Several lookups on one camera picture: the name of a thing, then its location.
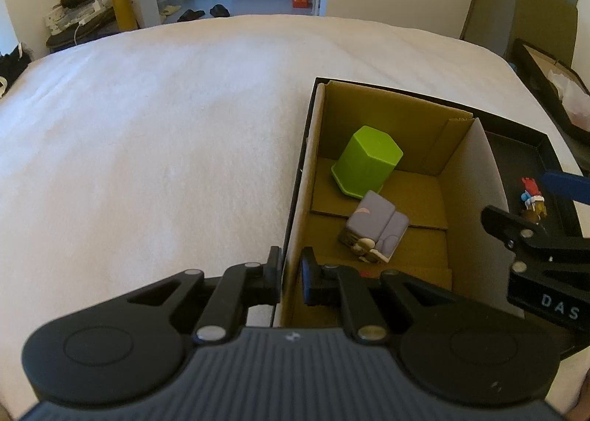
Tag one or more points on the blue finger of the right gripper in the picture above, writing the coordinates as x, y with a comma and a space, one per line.
570, 186

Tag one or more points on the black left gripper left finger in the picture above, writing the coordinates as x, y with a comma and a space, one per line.
128, 347

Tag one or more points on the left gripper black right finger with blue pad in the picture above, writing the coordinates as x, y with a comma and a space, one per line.
460, 350

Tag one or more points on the red blue small figurine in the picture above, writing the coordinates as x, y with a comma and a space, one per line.
531, 194

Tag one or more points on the brown cardboard box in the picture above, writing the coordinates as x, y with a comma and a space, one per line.
388, 180

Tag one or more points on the brown haired doll figurine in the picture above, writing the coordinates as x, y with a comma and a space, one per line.
535, 212

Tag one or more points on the black framed box right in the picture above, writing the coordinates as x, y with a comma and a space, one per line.
561, 93

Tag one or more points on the purple sofa toy figure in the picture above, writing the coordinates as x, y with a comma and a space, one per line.
374, 230

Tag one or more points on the green hexagonal cup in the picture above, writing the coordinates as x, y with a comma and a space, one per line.
366, 163

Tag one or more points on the black ghost mask cloth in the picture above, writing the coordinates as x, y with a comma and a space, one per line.
12, 65

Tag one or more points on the black slipper left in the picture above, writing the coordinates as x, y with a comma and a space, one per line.
190, 15

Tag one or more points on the black slipper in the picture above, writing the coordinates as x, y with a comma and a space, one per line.
218, 10
190, 15

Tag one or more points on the beige slipper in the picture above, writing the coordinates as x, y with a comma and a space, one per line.
169, 10

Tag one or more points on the black slipper right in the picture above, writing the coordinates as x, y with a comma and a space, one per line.
218, 10

